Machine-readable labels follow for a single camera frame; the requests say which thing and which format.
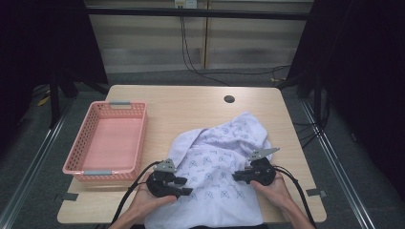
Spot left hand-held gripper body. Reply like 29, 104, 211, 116
145, 157, 186, 199

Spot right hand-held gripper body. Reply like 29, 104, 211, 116
243, 146, 282, 187

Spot white towel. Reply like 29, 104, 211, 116
143, 111, 274, 229

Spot pink plastic basket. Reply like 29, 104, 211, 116
61, 100, 149, 183

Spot person's left hand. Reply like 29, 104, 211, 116
128, 180, 178, 224

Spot person's right hand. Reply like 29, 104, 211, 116
249, 172, 296, 215

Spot grey tape strip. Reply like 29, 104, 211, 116
60, 192, 79, 202
306, 187, 329, 198

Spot black metal stand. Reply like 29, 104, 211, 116
47, 71, 80, 129

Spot black curtain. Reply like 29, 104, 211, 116
285, 0, 405, 203
0, 0, 110, 154

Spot yellow floor item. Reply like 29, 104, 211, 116
36, 95, 52, 107

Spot black horizontal bar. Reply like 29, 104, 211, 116
85, 7, 312, 22

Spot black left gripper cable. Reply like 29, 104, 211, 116
109, 159, 164, 227

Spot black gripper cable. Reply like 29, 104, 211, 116
272, 164, 318, 229
109, 159, 164, 227

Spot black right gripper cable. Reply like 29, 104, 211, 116
272, 164, 318, 229

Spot black floor cables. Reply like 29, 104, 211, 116
291, 119, 323, 150

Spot metal floor rail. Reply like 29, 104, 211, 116
0, 94, 76, 229
300, 97, 378, 229

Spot black hanging wall cable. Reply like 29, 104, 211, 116
179, 15, 291, 87

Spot white wall socket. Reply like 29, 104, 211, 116
173, 0, 199, 10

